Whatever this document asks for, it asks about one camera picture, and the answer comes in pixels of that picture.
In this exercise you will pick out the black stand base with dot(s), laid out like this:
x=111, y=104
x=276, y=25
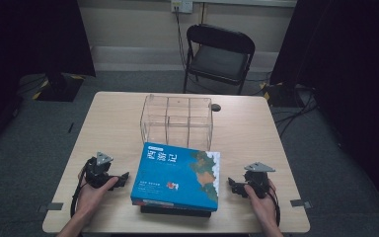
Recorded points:
x=59, y=89
x=279, y=95

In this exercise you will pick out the white wall socket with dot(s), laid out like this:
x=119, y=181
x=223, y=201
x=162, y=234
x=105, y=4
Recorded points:
x=181, y=5

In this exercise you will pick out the small black floor strip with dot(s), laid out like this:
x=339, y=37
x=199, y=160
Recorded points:
x=70, y=127

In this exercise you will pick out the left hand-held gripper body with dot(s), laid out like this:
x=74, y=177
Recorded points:
x=98, y=171

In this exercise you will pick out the clear acrylic book rack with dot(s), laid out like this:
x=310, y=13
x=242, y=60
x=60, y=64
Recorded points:
x=177, y=121

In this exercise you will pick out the black book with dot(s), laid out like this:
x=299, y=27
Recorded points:
x=177, y=213

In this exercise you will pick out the dark curtain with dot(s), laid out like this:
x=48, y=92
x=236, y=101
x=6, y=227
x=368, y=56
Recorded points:
x=348, y=65
x=29, y=39

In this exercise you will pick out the thick blue book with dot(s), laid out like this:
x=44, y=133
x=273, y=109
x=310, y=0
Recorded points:
x=174, y=177

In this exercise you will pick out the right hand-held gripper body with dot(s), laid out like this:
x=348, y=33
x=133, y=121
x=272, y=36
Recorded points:
x=260, y=182

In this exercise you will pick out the person's right hand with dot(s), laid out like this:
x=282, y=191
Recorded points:
x=265, y=209

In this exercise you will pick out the person's left hand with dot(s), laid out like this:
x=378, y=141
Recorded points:
x=90, y=200

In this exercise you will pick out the black folding chair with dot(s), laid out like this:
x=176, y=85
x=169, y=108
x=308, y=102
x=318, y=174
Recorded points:
x=218, y=61

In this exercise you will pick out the grey tape strip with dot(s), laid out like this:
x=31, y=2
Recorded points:
x=301, y=203
x=51, y=207

